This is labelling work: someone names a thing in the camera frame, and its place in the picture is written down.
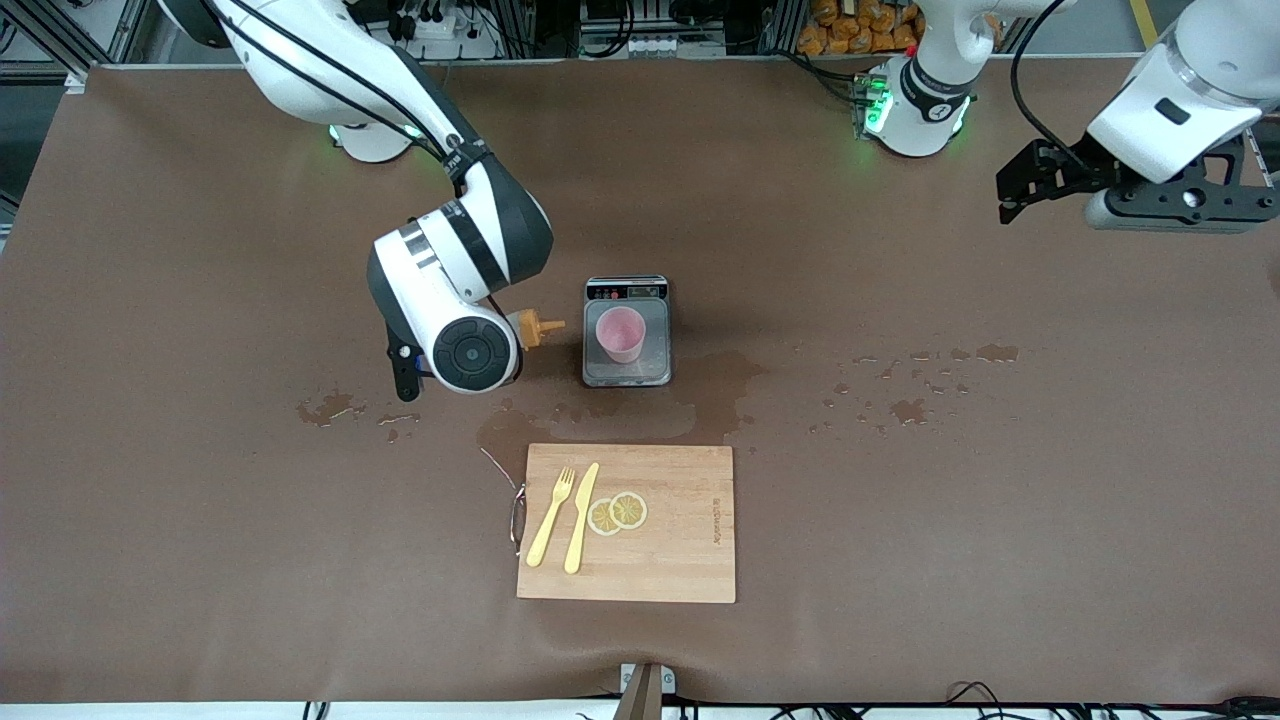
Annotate pink plastic cup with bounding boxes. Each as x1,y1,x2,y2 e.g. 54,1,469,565
596,306,646,366

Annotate translucent sauce bottle orange cap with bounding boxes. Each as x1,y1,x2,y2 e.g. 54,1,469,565
508,308,567,351

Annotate bag of orange buns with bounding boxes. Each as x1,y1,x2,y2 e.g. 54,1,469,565
797,0,926,56

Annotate white electronics box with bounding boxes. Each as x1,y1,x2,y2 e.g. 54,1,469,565
578,0,728,59

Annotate silver digital kitchen scale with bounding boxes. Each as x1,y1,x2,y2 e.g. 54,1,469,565
582,276,673,389

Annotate wooden cutting board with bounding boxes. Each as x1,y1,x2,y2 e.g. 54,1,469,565
516,443,738,605

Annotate yellow plastic knife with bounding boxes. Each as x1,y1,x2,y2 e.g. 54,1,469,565
563,462,601,576

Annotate yellow plastic fork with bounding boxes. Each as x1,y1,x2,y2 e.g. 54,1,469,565
526,466,578,569

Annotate white power strip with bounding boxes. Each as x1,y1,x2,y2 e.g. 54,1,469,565
385,0,501,61

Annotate brown table cover mat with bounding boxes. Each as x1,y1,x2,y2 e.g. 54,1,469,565
0,55,1280,706

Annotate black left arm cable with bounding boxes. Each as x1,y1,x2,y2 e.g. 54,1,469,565
1010,0,1091,166

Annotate metal wire board handle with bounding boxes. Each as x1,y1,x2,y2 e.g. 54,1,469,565
482,448,528,557

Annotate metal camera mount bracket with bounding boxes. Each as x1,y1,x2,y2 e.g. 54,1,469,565
618,663,678,720

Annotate aluminium frame post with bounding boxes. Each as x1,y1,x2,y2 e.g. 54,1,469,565
0,0,151,86

